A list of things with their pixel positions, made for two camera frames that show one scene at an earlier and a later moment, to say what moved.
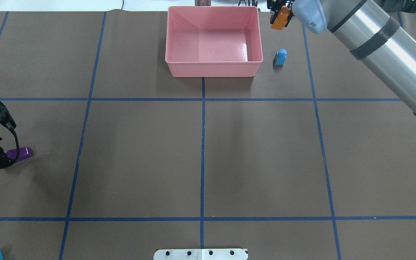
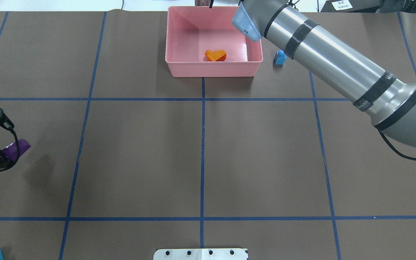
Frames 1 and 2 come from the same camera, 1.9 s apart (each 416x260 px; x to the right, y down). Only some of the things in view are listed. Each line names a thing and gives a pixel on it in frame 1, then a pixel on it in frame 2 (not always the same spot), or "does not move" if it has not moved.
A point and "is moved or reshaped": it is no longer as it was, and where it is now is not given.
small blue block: [280, 59] does not move
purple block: [24, 152] is moved or reshaped
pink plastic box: [213, 41] does not move
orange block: [281, 18] is moved or reshaped
